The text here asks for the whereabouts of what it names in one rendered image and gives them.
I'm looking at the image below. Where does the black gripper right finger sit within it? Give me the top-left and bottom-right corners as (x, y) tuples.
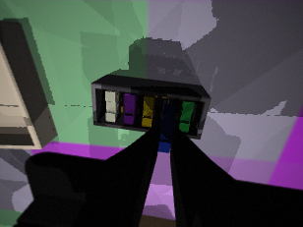
(170, 128), (303, 227)

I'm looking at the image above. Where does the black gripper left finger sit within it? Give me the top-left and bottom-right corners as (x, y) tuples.
(25, 125), (161, 227)

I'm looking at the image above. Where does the green fuse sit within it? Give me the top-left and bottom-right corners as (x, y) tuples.
(178, 99), (195, 133)

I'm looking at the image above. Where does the yellow fuse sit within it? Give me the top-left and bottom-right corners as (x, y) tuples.
(142, 94), (155, 127)

